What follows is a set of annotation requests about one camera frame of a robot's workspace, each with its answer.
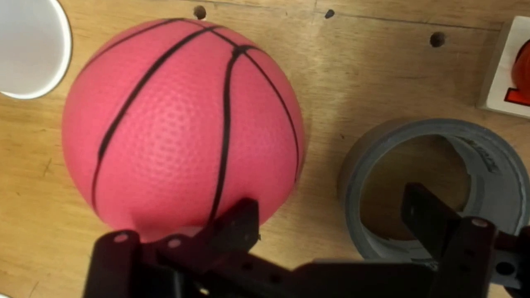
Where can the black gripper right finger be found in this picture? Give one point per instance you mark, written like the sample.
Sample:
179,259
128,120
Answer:
436,221

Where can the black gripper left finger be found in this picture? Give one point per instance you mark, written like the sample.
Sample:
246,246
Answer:
237,226

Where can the grey duct tape roll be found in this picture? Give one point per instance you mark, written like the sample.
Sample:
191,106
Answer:
497,166

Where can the pink toy basketball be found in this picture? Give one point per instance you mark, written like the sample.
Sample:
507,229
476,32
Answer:
183,126

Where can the white paper cup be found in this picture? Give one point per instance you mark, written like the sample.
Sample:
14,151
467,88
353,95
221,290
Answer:
27,44

